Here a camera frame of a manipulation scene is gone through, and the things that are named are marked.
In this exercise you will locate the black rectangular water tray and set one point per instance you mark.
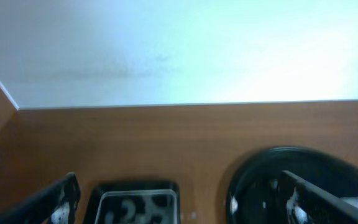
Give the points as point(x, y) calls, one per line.
point(136, 201)

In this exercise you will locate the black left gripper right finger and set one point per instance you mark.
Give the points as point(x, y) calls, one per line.
point(302, 201)

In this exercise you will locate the round black serving tray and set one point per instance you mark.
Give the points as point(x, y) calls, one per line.
point(252, 192)

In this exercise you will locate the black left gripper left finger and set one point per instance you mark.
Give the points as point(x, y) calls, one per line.
point(57, 203)

